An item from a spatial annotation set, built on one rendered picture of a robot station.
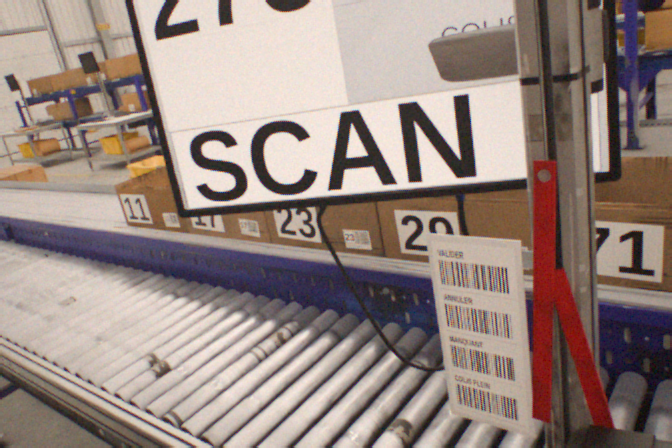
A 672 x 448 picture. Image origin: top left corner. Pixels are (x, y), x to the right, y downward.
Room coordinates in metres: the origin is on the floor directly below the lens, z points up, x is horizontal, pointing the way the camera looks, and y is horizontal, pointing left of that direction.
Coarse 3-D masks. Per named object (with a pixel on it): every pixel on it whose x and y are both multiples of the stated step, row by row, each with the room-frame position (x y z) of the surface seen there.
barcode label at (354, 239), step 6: (348, 234) 1.29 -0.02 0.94; (354, 234) 1.28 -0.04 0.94; (360, 234) 1.26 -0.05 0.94; (366, 234) 1.25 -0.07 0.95; (348, 240) 1.29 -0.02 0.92; (354, 240) 1.28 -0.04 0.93; (360, 240) 1.27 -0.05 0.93; (366, 240) 1.25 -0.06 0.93; (348, 246) 1.30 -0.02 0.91; (354, 246) 1.28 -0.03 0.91; (360, 246) 1.27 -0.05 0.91; (366, 246) 1.26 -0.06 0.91
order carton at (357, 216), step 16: (336, 208) 1.31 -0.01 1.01; (352, 208) 1.27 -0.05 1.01; (368, 208) 1.24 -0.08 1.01; (272, 224) 1.47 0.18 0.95; (336, 224) 1.31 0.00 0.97; (352, 224) 1.28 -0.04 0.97; (368, 224) 1.25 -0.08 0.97; (272, 240) 1.49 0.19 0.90; (288, 240) 1.44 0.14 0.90; (304, 240) 1.40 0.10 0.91; (336, 240) 1.32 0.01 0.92; (384, 256) 1.23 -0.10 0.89
